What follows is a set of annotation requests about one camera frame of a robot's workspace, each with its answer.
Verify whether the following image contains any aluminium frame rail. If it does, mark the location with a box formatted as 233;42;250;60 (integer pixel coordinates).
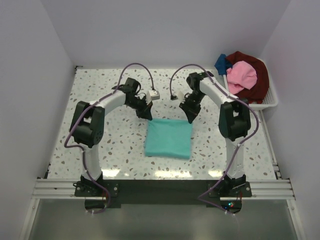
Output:
32;179;295;200

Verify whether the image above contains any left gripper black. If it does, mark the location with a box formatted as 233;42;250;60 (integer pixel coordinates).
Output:
126;95;153;121

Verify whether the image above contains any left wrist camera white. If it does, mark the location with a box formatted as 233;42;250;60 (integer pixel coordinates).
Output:
146;90;160;103

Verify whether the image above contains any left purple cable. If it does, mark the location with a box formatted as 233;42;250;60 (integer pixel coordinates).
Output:
63;62;156;215

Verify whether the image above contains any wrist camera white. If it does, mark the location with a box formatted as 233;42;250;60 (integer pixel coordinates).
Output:
146;90;160;103
175;91;186;103

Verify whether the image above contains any pink t shirt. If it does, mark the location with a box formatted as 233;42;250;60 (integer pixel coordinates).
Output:
226;60;258;95

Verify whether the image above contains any dark red t shirt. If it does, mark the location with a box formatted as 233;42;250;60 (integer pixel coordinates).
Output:
226;51;270;104

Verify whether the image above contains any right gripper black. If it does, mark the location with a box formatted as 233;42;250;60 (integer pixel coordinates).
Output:
179;90;206;124

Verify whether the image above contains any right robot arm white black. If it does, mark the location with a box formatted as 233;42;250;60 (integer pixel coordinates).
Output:
179;71;251;197

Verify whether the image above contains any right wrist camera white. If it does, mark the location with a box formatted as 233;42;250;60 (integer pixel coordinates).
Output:
175;91;186;103

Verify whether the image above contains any blue t shirt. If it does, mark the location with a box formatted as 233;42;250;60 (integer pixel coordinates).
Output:
214;53;233;76

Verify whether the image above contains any teal t shirt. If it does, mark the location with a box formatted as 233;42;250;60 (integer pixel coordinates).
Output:
144;118;193;160

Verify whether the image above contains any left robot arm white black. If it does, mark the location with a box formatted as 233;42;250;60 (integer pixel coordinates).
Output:
64;77;160;199

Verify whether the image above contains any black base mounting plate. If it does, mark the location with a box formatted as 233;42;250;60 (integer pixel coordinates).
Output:
73;179;252;211

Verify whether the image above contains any white plastic laundry basket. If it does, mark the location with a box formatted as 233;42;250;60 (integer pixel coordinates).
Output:
214;51;277;109

